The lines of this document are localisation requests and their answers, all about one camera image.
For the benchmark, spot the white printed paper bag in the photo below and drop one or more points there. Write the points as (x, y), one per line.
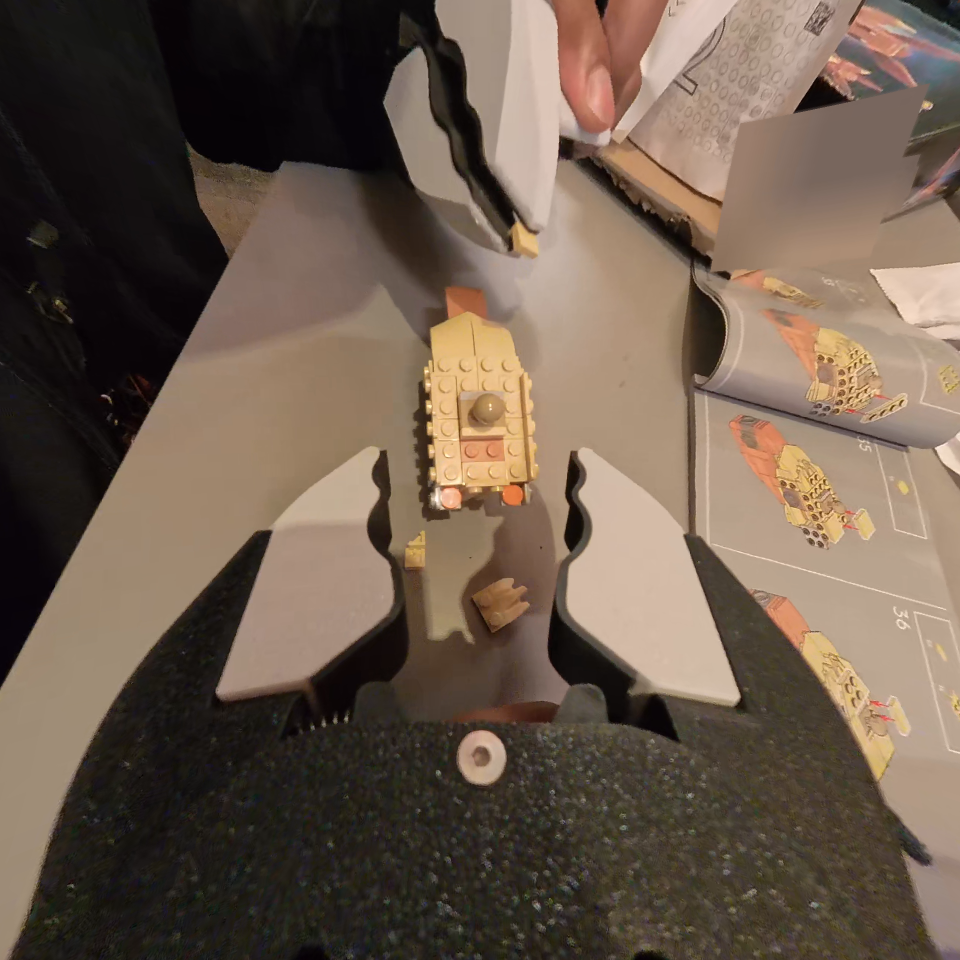
(712, 97)

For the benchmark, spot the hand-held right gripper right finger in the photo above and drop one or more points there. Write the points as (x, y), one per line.
(645, 600)

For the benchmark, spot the small tan square brick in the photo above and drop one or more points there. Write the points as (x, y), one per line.
(525, 241)

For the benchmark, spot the grey instruction booklet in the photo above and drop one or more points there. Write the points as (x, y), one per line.
(750, 540)

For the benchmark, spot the torn white paper bag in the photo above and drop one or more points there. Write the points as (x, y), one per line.
(922, 292)

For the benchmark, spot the tan claw brick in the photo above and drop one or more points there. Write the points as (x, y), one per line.
(495, 604)

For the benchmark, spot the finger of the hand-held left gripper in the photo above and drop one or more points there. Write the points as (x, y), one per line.
(435, 157)
(517, 90)

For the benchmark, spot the person's left hand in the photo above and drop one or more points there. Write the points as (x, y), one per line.
(592, 67)

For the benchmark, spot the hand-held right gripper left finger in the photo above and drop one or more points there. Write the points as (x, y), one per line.
(315, 585)

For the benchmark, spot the tan and orange brick model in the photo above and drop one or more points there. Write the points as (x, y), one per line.
(480, 352)

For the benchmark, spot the small tan wedge brick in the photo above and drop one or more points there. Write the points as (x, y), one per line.
(415, 553)

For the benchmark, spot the colourful picture box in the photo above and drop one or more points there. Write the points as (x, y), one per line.
(885, 60)

